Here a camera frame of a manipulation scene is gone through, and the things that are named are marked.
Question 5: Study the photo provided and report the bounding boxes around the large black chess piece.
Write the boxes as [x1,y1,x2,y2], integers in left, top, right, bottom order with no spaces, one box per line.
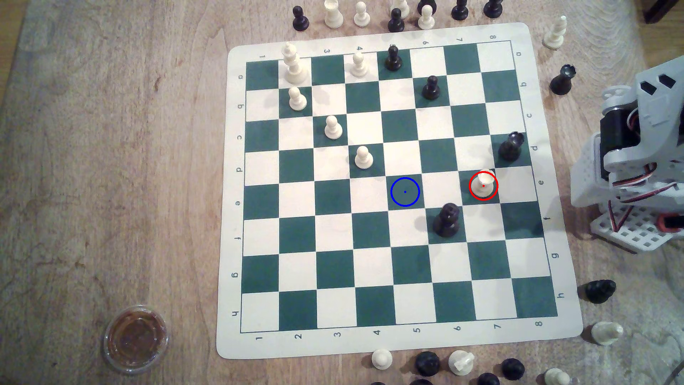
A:
[433,203,461,238]

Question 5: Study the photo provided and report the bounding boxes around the orange clamp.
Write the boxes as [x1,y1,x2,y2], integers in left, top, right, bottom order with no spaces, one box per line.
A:
[656,213,684,233]

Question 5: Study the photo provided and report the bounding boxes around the white bishop piece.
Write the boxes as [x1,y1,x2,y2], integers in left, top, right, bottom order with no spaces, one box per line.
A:
[542,15,568,50]

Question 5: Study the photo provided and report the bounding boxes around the tall white king piece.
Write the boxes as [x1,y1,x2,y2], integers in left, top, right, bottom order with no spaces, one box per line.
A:
[281,43,309,85]

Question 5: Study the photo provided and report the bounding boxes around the white knight piece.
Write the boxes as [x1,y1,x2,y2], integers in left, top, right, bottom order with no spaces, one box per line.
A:
[448,350,475,376]

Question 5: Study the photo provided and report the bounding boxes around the black rook piece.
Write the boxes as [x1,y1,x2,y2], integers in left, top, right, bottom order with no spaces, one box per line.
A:
[498,131,524,162]

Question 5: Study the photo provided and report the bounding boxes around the dark wooden furniture piece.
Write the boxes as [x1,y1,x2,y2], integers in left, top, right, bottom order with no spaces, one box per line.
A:
[643,0,684,25]

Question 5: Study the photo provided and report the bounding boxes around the short white chess piece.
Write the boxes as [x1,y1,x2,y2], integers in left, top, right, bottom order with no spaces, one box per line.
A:
[470,169,498,201]

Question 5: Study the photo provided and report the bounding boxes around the green and white chessboard mat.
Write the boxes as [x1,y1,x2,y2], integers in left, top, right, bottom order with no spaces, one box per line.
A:
[216,22,584,360]

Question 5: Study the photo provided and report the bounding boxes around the clear lidded plastic cup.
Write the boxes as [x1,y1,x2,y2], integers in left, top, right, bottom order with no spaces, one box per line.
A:
[103,305,171,374]

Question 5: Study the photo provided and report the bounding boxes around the white grid base plate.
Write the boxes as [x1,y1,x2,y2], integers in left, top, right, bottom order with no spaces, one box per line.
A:
[590,200,684,253]

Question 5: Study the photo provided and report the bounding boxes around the black knight piece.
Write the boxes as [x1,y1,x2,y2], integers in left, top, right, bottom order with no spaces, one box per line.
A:
[580,279,617,304]

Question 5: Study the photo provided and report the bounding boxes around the white rook piece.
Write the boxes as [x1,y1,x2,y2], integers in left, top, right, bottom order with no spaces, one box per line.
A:
[323,0,344,29]

